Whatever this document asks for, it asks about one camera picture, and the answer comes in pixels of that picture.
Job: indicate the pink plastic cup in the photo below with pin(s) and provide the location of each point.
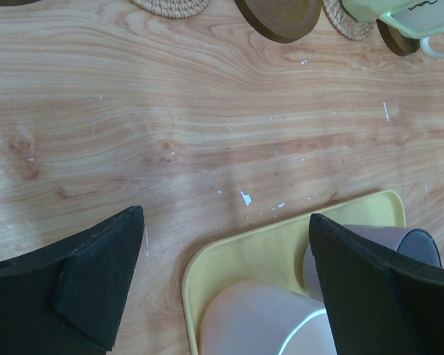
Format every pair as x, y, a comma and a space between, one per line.
257, 318

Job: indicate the white cup green handle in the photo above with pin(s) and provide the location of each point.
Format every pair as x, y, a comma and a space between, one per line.
369, 10

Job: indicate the woven rattan coaster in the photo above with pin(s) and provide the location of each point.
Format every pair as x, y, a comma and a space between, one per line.
345, 23
173, 9

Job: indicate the dark wooden coaster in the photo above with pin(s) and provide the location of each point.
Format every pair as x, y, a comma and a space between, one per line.
396, 42
281, 21

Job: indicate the yellow plastic tray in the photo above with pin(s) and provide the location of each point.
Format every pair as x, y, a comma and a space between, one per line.
272, 254

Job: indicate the cream plastic cup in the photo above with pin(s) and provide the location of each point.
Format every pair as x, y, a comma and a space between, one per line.
421, 21

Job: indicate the purple plastic cup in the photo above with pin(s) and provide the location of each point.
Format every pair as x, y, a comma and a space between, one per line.
414, 243

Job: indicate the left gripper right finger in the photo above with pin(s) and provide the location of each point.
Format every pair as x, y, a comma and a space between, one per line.
378, 301

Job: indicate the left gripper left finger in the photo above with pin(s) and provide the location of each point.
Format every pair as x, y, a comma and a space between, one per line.
69, 297

